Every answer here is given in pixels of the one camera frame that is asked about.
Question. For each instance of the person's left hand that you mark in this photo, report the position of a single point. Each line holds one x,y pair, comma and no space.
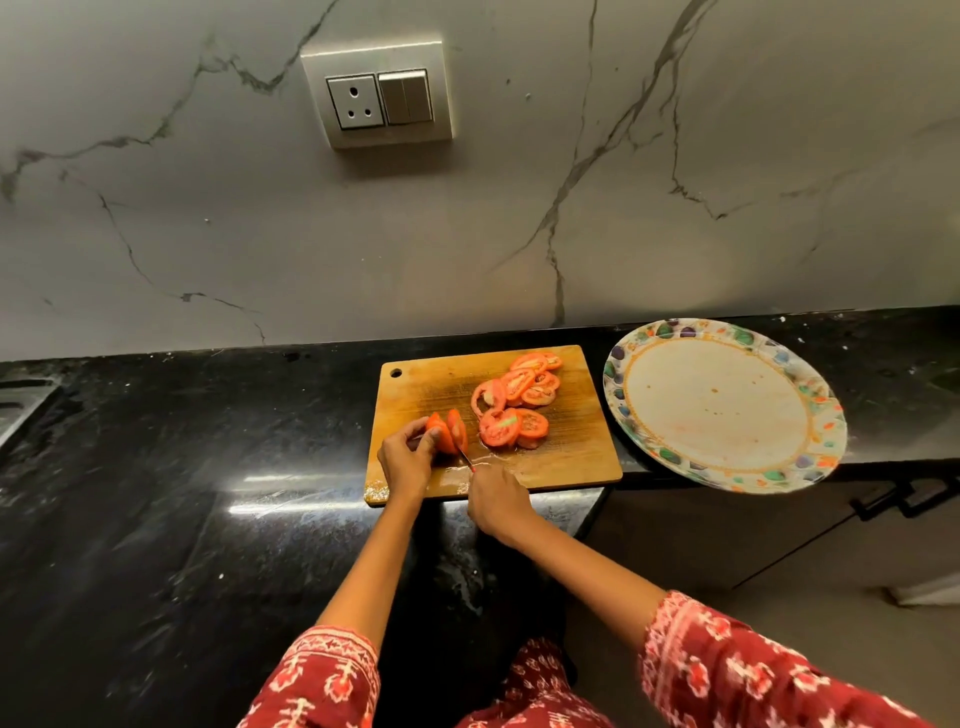
405,465

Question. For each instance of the person's right hand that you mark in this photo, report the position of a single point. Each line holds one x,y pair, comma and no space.
499,502

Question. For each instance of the red tomato slice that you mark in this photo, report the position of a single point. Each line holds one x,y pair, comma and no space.
459,429
480,397
499,429
534,425

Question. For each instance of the pile of tomato slices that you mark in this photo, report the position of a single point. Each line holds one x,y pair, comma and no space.
532,379

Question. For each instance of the floral rimmed plate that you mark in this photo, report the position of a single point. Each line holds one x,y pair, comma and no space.
720,405

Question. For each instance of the person's left forearm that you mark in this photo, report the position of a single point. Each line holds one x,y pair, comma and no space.
371,570

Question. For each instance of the person's right forearm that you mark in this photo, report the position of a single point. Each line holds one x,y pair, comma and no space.
592,577

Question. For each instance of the wooden cutting board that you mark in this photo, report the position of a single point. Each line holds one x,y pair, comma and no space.
405,397

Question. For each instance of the red patterned tunic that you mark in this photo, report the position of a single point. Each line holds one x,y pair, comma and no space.
536,694

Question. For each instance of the red patterned left sleeve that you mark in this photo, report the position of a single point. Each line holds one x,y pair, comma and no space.
319,679

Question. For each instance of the red patterned sleeve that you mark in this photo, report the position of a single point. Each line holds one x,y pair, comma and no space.
319,679
750,671

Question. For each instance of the brown lower cabinet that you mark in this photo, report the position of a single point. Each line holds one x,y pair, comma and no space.
735,532

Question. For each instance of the red patterned right sleeve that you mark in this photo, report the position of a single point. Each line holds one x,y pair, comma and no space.
750,671

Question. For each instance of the steel sink drainboard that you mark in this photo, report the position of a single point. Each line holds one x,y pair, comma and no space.
21,405

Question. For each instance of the wall socket and switch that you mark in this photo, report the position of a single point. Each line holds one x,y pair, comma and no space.
379,97

